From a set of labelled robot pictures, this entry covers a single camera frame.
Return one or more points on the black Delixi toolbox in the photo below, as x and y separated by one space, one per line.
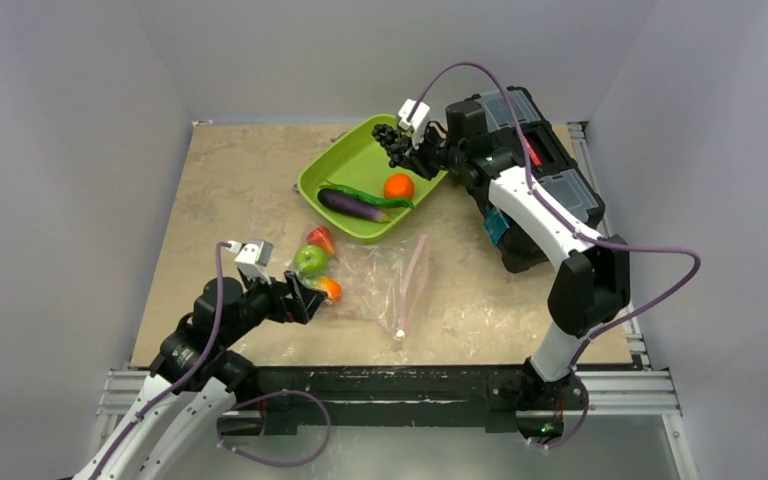
536 203

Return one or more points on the clear zip top bag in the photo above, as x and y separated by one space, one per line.
383 283

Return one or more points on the orange fake fruit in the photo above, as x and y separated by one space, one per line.
399 186

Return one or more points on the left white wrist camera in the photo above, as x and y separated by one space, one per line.
251 259

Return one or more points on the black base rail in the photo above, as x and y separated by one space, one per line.
494 398

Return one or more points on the dark fake grape bunch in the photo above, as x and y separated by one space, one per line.
396 144

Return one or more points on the green fake fruit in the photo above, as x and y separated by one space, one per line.
310 260

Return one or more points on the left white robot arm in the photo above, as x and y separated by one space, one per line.
196 377

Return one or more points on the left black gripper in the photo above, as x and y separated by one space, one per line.
301 303

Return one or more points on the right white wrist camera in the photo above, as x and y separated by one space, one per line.
412 120

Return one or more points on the purple fake eggplant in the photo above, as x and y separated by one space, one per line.
347 205

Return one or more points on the green fake bean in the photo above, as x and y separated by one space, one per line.
368 198

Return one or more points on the red fake tomato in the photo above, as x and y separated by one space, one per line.
321 237

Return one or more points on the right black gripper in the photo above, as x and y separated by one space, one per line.
424 153

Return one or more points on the green plastic tray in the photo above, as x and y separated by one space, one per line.
358 161

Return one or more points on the orange green fake mango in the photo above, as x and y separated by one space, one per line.
329 286

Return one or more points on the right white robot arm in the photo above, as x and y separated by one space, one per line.
590 288

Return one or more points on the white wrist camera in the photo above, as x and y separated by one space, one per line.
251 259
412 120

